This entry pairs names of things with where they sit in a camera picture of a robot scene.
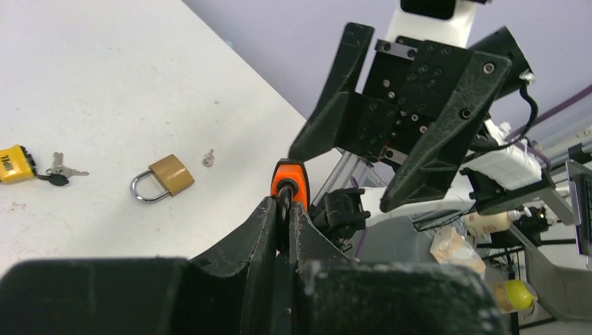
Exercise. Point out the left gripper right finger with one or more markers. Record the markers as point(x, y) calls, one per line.
point(332, 294)

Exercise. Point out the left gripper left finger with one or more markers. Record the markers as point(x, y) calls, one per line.
point(227, 289)

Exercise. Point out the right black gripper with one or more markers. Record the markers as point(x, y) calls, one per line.
point(426, 102)

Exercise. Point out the orange black padlock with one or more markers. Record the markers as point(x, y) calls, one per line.
point(290, 183)

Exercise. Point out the large brass padlock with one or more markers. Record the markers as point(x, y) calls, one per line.
point(172, 175)

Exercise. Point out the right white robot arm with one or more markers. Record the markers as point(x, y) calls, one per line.
point(500, 167)

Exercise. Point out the loose silver key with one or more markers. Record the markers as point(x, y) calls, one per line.
point(208, 158)

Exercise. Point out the crumpled beige packet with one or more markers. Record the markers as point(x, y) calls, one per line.
point(450, 248)

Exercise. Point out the beige bottle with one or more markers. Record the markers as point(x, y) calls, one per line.
point(479, 225)

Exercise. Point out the yellow capped bottle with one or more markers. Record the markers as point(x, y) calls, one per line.
point(514, 295)

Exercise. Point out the black computer keyboard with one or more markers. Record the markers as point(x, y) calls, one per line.
point(579, 178)

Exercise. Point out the grey wrist rest pad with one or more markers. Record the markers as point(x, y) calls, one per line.
point(565, 293)

